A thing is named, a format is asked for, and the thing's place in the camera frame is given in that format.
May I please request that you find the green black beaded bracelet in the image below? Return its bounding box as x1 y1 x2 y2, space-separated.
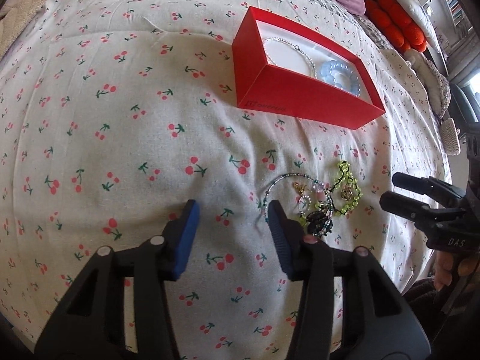
314 159 363 218

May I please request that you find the black beaded flower scrunchie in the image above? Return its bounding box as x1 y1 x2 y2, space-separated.
306 211 333 237

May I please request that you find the red jewelry box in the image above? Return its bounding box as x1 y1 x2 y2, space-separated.
232 7 385 129

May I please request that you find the right hand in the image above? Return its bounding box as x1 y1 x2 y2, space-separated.
433 251 479 292

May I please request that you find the white knitted cushion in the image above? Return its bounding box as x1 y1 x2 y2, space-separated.
403 49 461 156

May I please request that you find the gold flower earring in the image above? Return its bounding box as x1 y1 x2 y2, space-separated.
292 182 306 196

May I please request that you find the orange plush cushion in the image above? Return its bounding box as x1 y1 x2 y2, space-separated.
364 0 427 54

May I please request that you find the cherry print bed sheet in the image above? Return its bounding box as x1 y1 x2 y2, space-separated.
1 0 451 359

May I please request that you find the light blue bead bracelet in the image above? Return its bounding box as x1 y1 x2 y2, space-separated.
319 59 362 98

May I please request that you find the white pearl bead necklace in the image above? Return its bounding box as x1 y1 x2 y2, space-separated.
262 37 319 78

